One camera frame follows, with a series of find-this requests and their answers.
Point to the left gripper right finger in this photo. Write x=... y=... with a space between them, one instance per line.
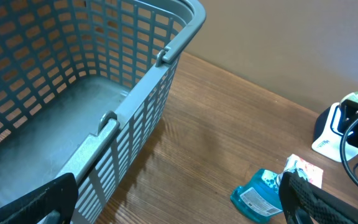
x=303 y=202

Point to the small red packet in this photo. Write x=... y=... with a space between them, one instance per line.
x=306 y=170

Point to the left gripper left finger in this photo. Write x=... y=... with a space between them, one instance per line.
x=53 y=202

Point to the grey plastic mesh basket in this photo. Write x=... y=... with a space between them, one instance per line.
x=83 y=84

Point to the white barcode scanner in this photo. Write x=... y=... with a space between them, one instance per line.
x=326 y=136

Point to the blue mouthwash bottle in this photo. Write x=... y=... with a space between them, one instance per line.
x=258 y=200

